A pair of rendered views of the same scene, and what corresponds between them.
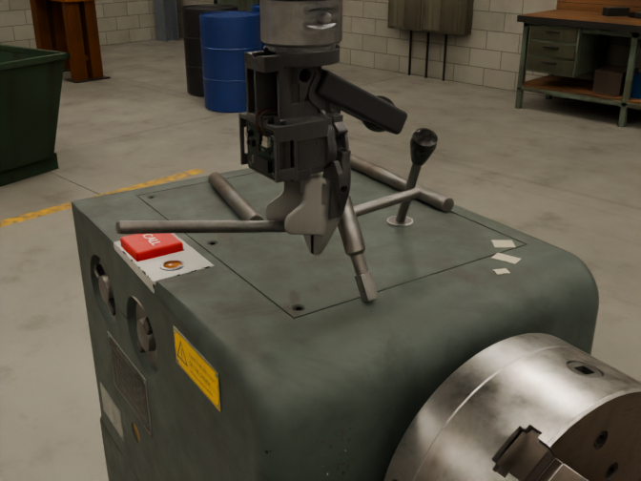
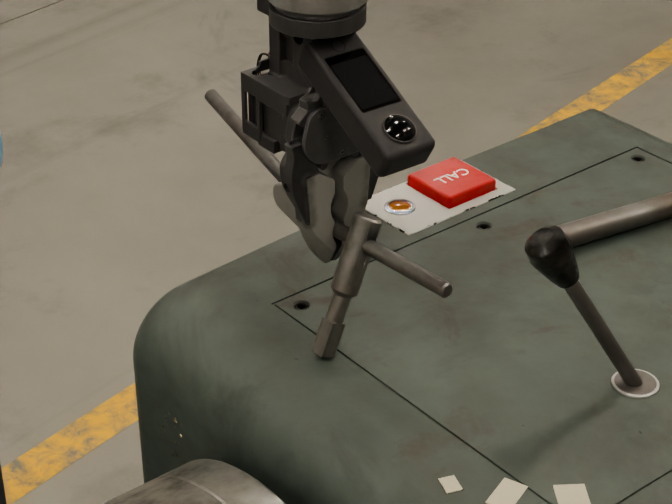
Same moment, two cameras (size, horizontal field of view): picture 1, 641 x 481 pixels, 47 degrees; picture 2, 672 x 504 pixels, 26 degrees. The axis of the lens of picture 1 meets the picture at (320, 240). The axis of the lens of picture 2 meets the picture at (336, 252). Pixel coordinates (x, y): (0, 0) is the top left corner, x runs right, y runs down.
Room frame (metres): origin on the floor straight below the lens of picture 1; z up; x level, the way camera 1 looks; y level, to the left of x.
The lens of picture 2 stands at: (0.62, -0.97, 1.92)
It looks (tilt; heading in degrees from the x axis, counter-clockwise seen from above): 32 degrees down; 85
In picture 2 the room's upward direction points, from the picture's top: straight up
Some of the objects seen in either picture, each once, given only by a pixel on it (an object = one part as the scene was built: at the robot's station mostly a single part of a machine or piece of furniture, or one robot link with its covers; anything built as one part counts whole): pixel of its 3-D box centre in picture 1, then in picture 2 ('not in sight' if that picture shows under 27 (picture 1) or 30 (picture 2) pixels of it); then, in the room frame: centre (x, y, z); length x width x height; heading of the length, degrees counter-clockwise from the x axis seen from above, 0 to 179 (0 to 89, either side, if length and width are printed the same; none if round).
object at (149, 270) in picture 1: (163, 274); (434, 221); (0.82, 0.19, 1.23); 0.13 x 0.08 x 0.06; 34
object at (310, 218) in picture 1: (308, 219); (299, 207); (0.68, 0.01, 1.35); 0.06 x 0.03 x 0.09; 124
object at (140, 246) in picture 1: (152, 246); (451, 185); (0.83, 0.21, 1.26); 0.06 x 0.06 x 0.02; 34
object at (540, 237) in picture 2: (422, 148); (551, 257); (0.85, -0.12, 1.38); 0.04 x 0.03 x 0.05; 34
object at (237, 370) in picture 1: (311, 351); (556, 478); (0.91, 0.01, 1.06); 0.59 x 0.48 x 0.39; 34
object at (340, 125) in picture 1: (296, 112); (311, 76); (0.69, 0.02, 1.46); 0.09 x 0.08 x 0.12; 124
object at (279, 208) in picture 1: (291, 210); (331, 194); (0.70, 0.03, 1.35); 0.06 x 0.03 x 0.09; 124
